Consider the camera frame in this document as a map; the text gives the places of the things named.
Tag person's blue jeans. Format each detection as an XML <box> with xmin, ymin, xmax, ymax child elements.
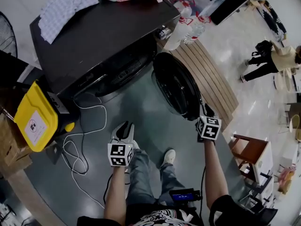
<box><xmin>126</xmin><ymin>148</ymin><xmax>189</xmax><ymax>207</ymax></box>

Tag black washing machine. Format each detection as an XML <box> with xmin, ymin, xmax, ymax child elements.
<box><xmin>29</xmin><ymin>0</ymin><xmax>182</xmax><ymax>99</ymax></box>

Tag black cable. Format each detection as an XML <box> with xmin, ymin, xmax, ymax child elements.
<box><xmin>103</xmin><ymin>173</ymin><xmax>114</xmax><ymax>206</ymax></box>
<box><xmin>198</xmin><ymin>165</ymin><xmax>208</xmax><ymax>219</ymax></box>

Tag clear water bottle red label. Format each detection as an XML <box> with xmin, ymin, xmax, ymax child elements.
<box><xmin>182</xmin><ymin>15</ymin><xmax>206</xmax><ymax>45</ymax></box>

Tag brown wooden chair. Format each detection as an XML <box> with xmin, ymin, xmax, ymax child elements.
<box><xmin>229</xmin><ymin>134</ymin><xmax>275</xmax><ymax>184</ymax></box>

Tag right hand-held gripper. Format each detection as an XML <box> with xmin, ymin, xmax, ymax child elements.
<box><xmin>195</xmin><ymin>103</ymin><xmax>222</xmax><ymax>146</ymax></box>

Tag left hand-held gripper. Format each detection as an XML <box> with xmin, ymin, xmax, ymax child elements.
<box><xmin>107</xmin><ymin>121</ymin><xmax>136</xmax><ymax>168</ymax></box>

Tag checked white cloth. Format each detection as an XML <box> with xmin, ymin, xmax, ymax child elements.
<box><xmin>38</xmin><ymin>0</ymin><xmax>100</xmax><ymax>45</ymax></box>

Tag person's black printed shirt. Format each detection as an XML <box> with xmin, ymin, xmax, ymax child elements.
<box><xmin>77</xmin><ymin>194</ymin><xmax>278</xmax><ymax>226</ymax></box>

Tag tall black cabinet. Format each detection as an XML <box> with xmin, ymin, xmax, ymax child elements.
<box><xmin>209</xmin><ymin>0</ymin><xmax>253</xmax><ymax>26</ymax></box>

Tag person's left forearm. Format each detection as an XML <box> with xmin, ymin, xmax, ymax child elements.
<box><xmin>103</xmin><ymin>165</ymin><xmax>129</xmax><ymax>226</ymax></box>

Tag person's right forearm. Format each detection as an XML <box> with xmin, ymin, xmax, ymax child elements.
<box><xmin>203</xmin><ymin>140</ymin><xmax>230</xmax><ymax>211</ymax></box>

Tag large white water jug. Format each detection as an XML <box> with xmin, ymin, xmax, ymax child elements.
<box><xmin>163</xmin><ymin>17</ymin><xmax>194</xmax><ymax>51</ymax></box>
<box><xmin>173</xmin><ymin>0</ymin><xmax>191</xmax><ymax>18</ymax></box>
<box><xmin>185</xmin><ymin>0</ymin><xmax>200</xmax><ymax>18</ymax></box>

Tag black device with blue screen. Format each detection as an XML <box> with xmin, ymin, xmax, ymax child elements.
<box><xmin>169</xmin><ymin>187</ymin><xmax>203</xmax><ymax>203</ymax></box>

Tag black standing fan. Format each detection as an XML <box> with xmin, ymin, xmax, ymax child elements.
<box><xmin>0</xmin><ymin>11</ymin><xmax>18</xmax><ymax>59</ymax></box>

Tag yellow plastic box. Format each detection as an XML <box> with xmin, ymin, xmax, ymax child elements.
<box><xmin>13</xmin><ymin>80</ymin><xmax>76</xmax><ymax>153</ymax></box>

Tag white cable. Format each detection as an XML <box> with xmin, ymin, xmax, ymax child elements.
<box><xmin>62</xmin><ymin>97</ymin><xmax>108</xmax><ymax>210</ymax></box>

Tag round black washer door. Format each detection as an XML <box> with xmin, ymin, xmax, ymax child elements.
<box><xmin>151</xmin><ymin>52</ymin><xmax>206</xmax><ymax>122</ymax></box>

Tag wooden slat platform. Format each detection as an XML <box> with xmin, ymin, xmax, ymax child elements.
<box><xmin>169</xmin><ymin>39</ymin><xmax>239</xmax><ymax>132</ymax></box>

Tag black and white striped rug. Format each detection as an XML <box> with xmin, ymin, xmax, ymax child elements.
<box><xmin>255</xmin><ymin>0</ymin><xmax>288</xmax><ymax>42</ymax></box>

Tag stack of cardboard boxes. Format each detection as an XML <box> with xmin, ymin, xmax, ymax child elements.
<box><xmin>0</xmin><ymin>100</ymin><xmax>33</xmax><ymax>181</ymax></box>

